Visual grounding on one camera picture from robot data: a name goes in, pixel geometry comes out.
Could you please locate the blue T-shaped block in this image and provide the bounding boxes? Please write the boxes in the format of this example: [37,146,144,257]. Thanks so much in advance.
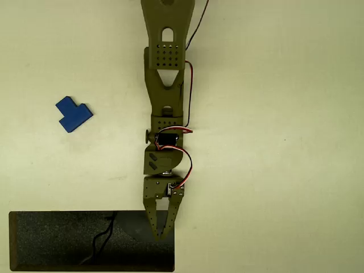
[55,96,94,134]

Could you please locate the white red black servo cable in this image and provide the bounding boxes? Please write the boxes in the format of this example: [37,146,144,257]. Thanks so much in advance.
[154,126,194,191]

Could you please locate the red and black arm cable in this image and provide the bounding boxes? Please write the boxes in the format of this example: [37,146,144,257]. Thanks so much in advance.
[181,0,210,129]

